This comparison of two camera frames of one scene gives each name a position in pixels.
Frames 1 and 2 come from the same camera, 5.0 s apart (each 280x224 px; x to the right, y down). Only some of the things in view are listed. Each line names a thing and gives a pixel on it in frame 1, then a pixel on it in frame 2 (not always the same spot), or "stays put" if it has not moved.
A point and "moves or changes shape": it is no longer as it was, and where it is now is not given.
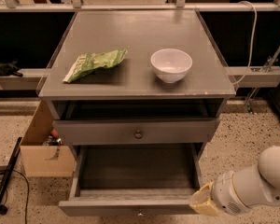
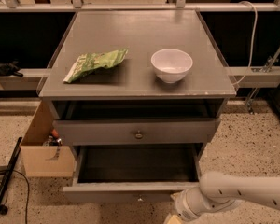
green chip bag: (86, 63) stays put
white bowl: (170, 65) stays put
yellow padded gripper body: (228, 192) -> (184, 209)
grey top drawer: (135, 132) stays put
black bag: (3, 69) stays put
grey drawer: (133, 179) moves or changes shape
